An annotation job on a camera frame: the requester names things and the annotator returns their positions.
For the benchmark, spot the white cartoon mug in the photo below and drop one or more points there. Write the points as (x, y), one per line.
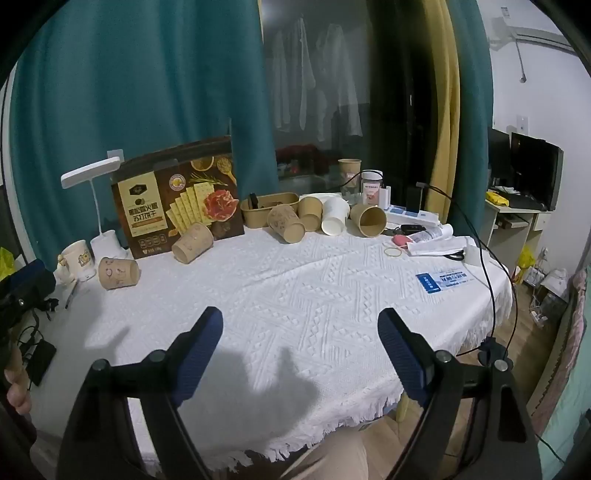
(78, 261)

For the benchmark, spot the white-lidded jar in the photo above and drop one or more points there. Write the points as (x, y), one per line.
(371, 189)

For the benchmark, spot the white paper sheets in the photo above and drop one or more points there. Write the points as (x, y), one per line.
(438, 247)

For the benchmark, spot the white wall outlet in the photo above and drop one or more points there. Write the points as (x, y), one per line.
(521, 123)

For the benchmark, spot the black table clamp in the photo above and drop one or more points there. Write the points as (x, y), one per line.
(493, 353)

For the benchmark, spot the person's leg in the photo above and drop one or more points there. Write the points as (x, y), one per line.
(332, 457)

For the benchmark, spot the yellow curtain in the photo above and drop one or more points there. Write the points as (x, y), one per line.
(443, 92)

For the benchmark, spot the teal curtain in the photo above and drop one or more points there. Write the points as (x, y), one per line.
(138, 78)
(471, 92)

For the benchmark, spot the brown paper bowl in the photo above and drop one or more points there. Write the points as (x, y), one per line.
(258, 214)

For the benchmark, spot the black monitor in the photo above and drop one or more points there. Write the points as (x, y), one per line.
(535, 170)

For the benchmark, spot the blue and white card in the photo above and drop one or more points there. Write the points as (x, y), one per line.
(441, 280)

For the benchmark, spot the white tube box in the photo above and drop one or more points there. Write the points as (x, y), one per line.
(411, 216)

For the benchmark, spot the person's left hand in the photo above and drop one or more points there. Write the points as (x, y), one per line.
(17, 392)

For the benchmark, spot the black pen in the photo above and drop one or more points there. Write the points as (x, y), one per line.
(71, 295)

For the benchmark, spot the white tablecloth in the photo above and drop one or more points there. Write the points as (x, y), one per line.
(286, 295)

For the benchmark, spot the black key fob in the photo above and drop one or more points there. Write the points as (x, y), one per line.
(411, 229)

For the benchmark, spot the brown printed paper cup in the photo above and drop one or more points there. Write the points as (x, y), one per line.
(284, 224)
(191, 244)
(117, 273)

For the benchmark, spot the black power bank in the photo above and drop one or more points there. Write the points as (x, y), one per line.
(41, 362)

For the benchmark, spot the yellow rubber band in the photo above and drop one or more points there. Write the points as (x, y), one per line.
(385, 252)

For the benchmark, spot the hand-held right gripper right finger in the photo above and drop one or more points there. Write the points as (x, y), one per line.
(400, 355)

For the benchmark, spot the yellow packet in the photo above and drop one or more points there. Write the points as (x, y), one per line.
(498, 198)

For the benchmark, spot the brown cracker box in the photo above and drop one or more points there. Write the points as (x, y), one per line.
(180, 203)

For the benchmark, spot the hanging white clothes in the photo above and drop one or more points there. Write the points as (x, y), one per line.
(318, 78)

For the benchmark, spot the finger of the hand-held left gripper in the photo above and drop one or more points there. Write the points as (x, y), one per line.
(32, 274)

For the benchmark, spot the yellow plastic bag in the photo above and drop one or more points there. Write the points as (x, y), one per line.
(5, 263)

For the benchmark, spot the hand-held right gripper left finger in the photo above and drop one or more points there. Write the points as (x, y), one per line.
(203, 350)

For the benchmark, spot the black keyboard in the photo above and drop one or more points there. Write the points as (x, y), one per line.
(526, 203)

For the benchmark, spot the white desk lamp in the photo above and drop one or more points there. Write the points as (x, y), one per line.
(108, 242)

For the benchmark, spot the black power adapter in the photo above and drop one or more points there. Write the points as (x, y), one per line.
(414, 198)

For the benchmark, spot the white paper cup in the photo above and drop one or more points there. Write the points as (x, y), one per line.
(334, 217)

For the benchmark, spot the white air conditioner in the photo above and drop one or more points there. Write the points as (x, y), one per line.
(531, 34)

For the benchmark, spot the pink bedding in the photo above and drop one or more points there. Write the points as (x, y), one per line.
(568, 332)

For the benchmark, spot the pink small object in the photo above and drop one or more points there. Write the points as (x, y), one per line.
(402, 241)

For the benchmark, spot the white computer desk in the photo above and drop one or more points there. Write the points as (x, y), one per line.
(512, 230)

